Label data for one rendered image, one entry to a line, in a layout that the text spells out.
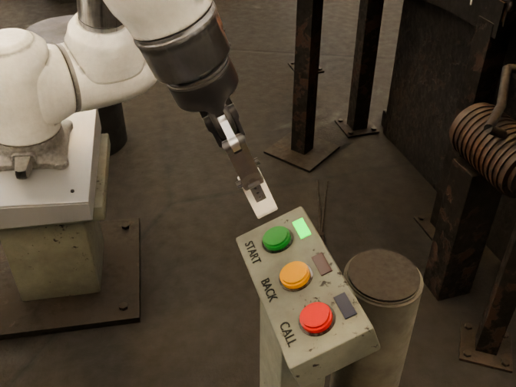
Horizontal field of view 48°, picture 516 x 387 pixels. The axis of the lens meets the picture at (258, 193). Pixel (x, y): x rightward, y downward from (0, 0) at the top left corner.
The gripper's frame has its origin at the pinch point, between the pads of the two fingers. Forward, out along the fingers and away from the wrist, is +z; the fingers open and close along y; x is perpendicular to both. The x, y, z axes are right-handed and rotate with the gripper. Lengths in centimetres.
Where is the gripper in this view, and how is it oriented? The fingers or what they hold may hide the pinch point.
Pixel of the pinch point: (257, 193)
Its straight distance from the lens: 74.8
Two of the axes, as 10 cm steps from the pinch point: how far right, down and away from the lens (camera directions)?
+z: 3.3, 6.9, 6.5
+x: -9.0, 4.4, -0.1
